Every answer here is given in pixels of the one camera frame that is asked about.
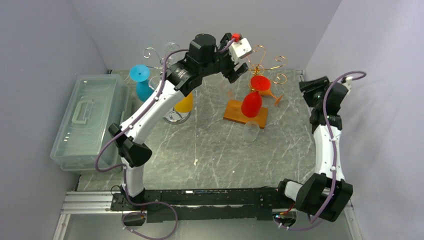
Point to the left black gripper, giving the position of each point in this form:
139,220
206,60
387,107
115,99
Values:
241,70

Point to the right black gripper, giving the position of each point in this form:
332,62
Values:
307,86

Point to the clear patterned wine glass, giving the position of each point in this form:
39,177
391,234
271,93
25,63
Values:
227,89

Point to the orange plastic wine glass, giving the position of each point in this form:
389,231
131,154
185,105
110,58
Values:
268,92

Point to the red plastic wine glass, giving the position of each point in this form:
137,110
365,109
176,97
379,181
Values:
253,101

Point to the yellow plastic wine glass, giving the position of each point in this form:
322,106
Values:
186,104

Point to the clear plain wine glass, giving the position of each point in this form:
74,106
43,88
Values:
155,82

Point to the blue plastic wine glass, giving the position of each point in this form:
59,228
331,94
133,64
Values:
140,74

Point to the clear plastic storage box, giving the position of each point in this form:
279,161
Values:
96,102

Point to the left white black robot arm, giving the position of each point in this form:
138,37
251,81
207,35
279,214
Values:
202,58

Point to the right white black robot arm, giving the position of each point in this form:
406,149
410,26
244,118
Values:
328,159

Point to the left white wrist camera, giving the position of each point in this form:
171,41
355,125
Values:
239,48

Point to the gold wire glass rack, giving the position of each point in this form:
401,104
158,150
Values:
233,108

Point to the silver wire glass rack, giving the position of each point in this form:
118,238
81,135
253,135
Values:
164,99

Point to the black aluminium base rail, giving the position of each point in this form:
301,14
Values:
156,206

